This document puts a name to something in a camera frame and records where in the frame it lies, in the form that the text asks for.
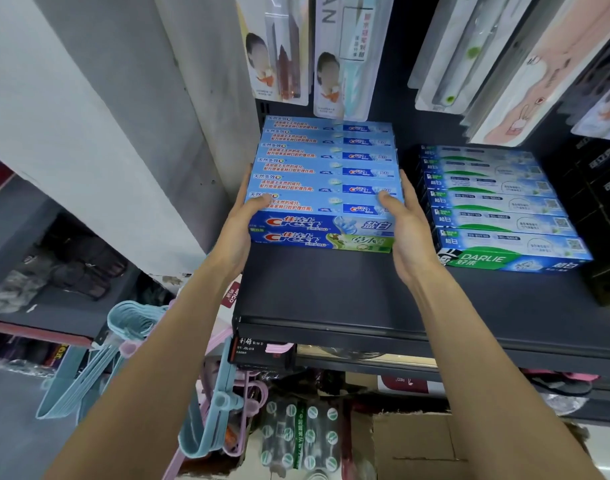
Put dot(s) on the person's right thumb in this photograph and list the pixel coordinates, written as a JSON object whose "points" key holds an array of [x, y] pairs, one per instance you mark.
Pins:
{"points": [[389, 199]]}

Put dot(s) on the blue plastic clip hanger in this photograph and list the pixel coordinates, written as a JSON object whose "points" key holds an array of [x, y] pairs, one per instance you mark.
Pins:
{"points": [[215, 409]]}

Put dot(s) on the black pink slipper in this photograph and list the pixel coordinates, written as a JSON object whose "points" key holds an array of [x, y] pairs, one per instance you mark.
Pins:
{"points": [[565, 382]]}

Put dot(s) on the brown toothbrush hanging pack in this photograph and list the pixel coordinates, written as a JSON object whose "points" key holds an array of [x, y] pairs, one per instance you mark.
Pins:
{"points": [[280, 49]]}

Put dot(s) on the person's left forearm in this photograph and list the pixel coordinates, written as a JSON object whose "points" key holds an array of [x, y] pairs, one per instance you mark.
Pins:
{"points": [[150, 379]]}

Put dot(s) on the stack of blue toothpaste boxes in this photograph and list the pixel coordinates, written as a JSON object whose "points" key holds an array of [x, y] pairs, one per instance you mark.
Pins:
{"points": [[320, 194]]}

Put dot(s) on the stack of black boxes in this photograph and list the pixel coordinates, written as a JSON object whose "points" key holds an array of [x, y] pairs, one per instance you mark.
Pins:
{"points": [[597, 194]]}

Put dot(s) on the person's left hand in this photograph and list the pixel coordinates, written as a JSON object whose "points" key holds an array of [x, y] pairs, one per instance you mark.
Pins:
{"points": [[232, 239]]}

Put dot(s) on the pink rabbit print hanging pack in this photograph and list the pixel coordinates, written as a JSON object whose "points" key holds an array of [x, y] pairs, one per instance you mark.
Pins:
{"points": [[530, 84]]}

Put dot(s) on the shrink-wrapped pack of bottles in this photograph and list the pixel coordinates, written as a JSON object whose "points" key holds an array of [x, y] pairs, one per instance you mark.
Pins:
{"points": [[300, 434]]}

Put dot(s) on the black sandals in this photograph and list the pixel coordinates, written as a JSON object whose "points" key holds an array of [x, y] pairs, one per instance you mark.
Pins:
{"points": [[85, 264]]}

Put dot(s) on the stack of green toothpaste boxes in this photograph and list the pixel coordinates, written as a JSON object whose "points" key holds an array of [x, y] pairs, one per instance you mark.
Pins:
{"points": [[495, 214]]}

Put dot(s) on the white red label package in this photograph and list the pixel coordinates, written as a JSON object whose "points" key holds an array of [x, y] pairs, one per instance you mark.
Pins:
{"points": [[410, 384]]}

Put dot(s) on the person's left thumb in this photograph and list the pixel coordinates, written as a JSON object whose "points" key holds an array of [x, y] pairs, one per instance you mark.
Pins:
{"points": [[260, 201]]}

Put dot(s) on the brown cardboard box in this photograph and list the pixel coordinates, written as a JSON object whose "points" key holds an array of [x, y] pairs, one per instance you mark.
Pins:
{"points": [[415, 447]]}

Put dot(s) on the bundle of blue plastic hangers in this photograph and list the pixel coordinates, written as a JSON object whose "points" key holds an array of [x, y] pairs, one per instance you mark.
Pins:
{"points": [[92, 354]]}

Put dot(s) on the teal toothbrush hanging pack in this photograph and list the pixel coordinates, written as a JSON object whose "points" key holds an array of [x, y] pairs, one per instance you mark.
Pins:
{"points": [[347, 54]]}

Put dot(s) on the person's right forearm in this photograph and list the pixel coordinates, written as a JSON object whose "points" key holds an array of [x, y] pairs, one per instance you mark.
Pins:
{"points": [[490, 384]]}

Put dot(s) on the white green toothbrush hanging pack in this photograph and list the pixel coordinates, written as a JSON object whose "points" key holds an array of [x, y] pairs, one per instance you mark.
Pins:
{"points": [[460, 54]]}

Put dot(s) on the dark metal shelf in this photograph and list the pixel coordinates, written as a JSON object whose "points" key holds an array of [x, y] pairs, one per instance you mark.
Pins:
{"points": [[345, 299]]}

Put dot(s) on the pink plastic hanger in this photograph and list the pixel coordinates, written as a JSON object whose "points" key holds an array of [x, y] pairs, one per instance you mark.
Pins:
{"points": [[250, 394]]}

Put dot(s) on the white cartoon print hanging pack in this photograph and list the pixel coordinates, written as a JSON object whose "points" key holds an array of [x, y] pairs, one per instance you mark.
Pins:
{"points": [[605, 112]]}

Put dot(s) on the person's right hand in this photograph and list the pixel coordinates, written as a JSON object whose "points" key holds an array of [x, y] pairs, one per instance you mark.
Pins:
{"points": [[415, 244]]}

